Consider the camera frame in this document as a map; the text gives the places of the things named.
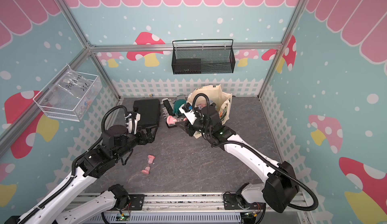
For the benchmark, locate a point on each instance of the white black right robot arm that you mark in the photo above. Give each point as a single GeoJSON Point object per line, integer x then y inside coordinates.
{"type": "Point", "coordinates": [279, 188]}

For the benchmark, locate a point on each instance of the black plastic tool case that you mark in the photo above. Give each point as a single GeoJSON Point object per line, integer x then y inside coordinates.
{"type": "Point", "coordinates": [149, 109]}

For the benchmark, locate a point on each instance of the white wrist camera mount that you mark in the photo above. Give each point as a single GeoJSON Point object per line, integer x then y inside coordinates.
{"type": "Point", "coordinates": [132, 120]}
{"type": "Point", "coordinates": [190, 113]}

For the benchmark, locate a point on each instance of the black box in basket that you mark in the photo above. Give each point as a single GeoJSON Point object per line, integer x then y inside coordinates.
{"type": "Point", "coordinates": [186, 66]}

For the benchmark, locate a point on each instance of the pink hourglass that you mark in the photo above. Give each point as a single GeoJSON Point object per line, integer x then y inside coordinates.
{"type": "Point", "coordinates": [172, 120]}
{"type": "Point", "coordinates": [150, 161]}

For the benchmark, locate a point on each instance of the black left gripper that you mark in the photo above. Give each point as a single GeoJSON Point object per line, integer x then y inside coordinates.
{"type": "Point", "coordinates": [150, 137]}

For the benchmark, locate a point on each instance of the clear acrylic wall bin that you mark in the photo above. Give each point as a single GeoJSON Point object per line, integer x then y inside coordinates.
{"type": "Point", "coordinates": [69, 95]}

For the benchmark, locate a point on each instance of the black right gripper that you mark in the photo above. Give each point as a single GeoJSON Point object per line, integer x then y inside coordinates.
{"type": "Point", "coordinates": [188, 128]}

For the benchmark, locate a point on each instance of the cream floral canvas tote bag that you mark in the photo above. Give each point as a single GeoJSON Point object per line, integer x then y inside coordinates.
{"type": "Point", "coordinates": [207, 95]}

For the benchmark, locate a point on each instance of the green work glove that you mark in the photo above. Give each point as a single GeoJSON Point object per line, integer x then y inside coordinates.
{"type": "Point", "coordinates": [180, 101]}

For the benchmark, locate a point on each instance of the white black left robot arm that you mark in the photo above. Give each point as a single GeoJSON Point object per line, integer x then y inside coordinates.
{"type": "Point", "coordinates": [85, 170]}

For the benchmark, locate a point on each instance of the black wire mesh basket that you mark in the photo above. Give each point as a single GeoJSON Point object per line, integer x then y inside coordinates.
{"type": "Point", "coordinates": [217, 55]}

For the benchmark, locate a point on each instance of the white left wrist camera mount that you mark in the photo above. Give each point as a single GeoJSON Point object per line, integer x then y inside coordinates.
{"type": "Point", "coordinates": [132, 120]}

